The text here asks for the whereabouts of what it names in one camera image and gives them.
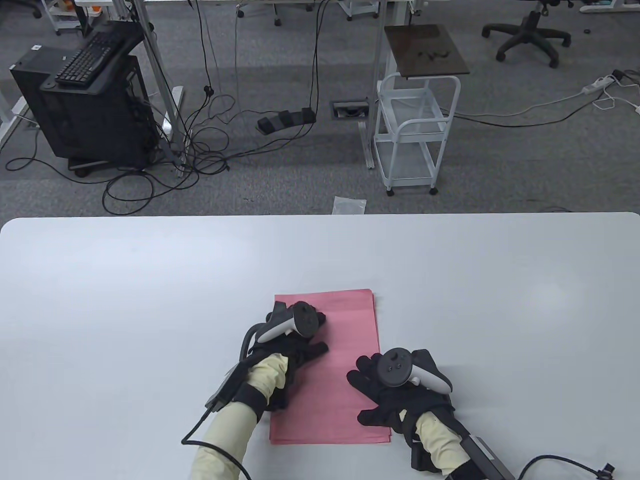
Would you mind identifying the person's left hand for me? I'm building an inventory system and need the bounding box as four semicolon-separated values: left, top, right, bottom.
247;301;330;374

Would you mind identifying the person's right hand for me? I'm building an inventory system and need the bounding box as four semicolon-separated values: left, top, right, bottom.
346;348;456;436

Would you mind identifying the person's left forearm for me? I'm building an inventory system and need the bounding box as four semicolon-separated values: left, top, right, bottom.
190;352;291;480

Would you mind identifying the black and white controller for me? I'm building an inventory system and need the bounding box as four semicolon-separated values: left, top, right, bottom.
376;347;453;396
257;301;321;344

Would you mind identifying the clear plastic bag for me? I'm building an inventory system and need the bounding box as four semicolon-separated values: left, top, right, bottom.
332;196;368;216

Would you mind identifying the white utility trolley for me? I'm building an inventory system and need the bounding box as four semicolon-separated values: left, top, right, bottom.
373;73;462;197

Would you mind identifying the black foot pedal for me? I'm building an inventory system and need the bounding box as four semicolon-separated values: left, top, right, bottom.
256;107;317;135

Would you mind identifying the metal floor socket box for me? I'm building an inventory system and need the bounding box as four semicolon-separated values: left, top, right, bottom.
331;100;371;120

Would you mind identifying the brown wooden board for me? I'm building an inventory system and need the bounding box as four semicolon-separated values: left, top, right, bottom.
383;23;471;80

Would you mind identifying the black computer tower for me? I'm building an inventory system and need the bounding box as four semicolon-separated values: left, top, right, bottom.
10;20;157;175

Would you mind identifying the white trolley base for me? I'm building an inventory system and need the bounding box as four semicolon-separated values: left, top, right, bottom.
337;0;381;21

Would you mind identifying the black keyboard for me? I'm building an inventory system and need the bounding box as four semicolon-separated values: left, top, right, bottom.
54;30;130;87

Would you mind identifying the white desk foot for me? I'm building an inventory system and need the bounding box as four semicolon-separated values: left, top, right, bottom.
0;75;32;151
579;0;640;14

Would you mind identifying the white power strip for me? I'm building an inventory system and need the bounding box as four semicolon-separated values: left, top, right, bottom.
581;75;617;96

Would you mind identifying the black office chair base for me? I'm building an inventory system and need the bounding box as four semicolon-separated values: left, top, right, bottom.
481;0;573;69

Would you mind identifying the white shelf cart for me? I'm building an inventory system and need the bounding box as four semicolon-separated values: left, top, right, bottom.
40;0;83;36

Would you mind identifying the black chair caster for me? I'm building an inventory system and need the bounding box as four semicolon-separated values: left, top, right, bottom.
0;0;43;19

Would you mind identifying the black arm strap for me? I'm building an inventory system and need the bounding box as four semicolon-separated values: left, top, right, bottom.
445;457;483;480
232;382;269;421

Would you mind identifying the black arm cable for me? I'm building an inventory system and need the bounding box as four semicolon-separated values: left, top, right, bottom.
181;409;252;480

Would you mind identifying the black cable with connector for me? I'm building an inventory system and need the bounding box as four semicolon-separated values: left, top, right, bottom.
517;454;616;480

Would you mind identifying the tangle of black floor cables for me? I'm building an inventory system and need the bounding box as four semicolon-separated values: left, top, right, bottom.
5;0;333;217

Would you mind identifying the dark floor cable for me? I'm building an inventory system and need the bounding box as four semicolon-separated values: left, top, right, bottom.
452;90;596;127

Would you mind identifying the grey desk leg frame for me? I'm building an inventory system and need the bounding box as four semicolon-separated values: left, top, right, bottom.
111;0;190;178

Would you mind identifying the white floor cable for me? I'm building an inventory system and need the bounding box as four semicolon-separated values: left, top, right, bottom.
592;80;640;115

